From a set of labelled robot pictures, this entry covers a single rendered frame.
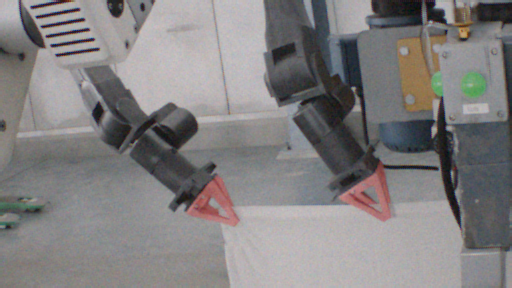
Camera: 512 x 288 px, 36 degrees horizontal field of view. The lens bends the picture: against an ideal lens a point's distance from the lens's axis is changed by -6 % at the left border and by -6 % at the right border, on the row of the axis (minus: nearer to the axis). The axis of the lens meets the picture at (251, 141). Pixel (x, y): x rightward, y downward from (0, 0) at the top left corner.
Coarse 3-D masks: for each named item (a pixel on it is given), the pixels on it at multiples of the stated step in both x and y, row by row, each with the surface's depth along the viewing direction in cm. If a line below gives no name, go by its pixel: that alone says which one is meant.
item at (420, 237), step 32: (224, 224) 130; (256, 224) 128; (288, 224) 126; (320, 224) 123; (352, 224) 121; (384, 224) 120; (416, 224) 118; (448, 224) 117; (256, 256) 130; (288, 256) 127; (320, 256) 125; (352, 256) 123; (384, 256) 121; (416, 256) 120; (448, 256) 118
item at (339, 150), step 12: (336, 132) 116; (348, 132) 117; (324, 144) 116; (336, 144) 116; (348, 144) 116; (324, 156) 117; (336, 156) 116; (348, 156) 116; (360, 156) 116; (336, 168) 117; (348, 168) 115; (360, 168) 113; (336, 180) 114
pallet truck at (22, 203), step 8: (0, 200) 575; (8, 200) 571; (16, 200) 569; (24, 200) 569; (32, 200) 566; (40, 200) 567; (48, 200) 568; (0, 208) 571; (8, 208) 568; (16, 208) 565; (24, 208) 567; (32, 208) 563; (40, 208) 560; (0, 216) 539; (8, 216) 533; (16, 216) 534; (0, 224) 526; (8, 224) 525
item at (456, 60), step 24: (456, 48) 89; (480, 48) 88; (456, 72) 90; (480, 72) 89; (504, 72) 90; (456, 96) 91; (480, 96) 90; (504, 96) 89; (456, 120) 91; (480, 120) 90
